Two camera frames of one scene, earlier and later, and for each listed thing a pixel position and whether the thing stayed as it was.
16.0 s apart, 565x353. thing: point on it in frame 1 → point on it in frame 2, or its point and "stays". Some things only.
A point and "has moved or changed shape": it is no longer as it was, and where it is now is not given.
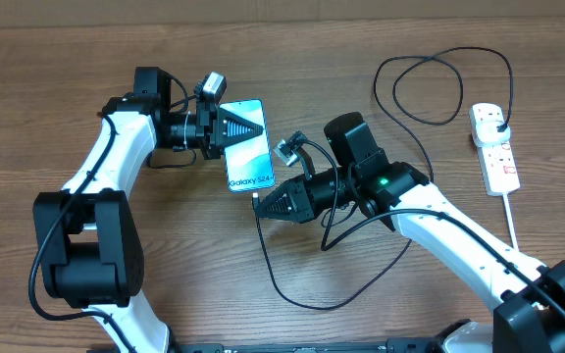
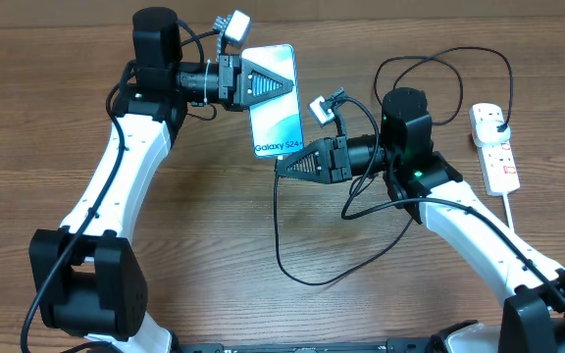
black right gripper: [300, 197] → [329, 151]
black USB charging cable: [436, 54] has moved or changed shape
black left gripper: [212, 123] → [232, 66]
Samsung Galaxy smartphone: [249, 162] → [276, 122]
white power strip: [497, 164] stays
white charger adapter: [488, 135] stays
